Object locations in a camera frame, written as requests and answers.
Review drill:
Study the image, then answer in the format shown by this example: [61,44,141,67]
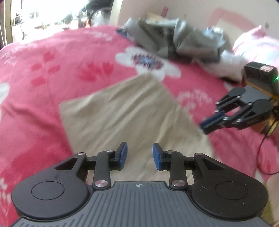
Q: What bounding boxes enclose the folding table with items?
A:
[11,11,48,42]

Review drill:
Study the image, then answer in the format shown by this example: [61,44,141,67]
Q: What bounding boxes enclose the pink floral bed blanket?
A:
[1,27,278,226]

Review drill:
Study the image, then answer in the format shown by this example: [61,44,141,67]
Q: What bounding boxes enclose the blue denim garment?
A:
[115,28,128,38]

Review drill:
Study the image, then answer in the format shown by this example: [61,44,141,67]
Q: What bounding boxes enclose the white garment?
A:
[193,50,248,83]

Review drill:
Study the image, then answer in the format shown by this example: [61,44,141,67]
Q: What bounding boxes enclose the pink pillow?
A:
[233,25,278,68]

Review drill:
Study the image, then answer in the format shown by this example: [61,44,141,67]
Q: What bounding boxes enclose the pink white headboard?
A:
[207,8,256,34]

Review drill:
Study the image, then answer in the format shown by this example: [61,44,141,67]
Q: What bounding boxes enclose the cream wooden nightstand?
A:
[145,12,169,24]

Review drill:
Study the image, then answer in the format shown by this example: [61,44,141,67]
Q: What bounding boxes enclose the beige khaki trousers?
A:
[59,74,214,182]

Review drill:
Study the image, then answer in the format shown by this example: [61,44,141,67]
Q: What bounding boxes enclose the grey hooded sweatshirt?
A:
[123,18,227,62]

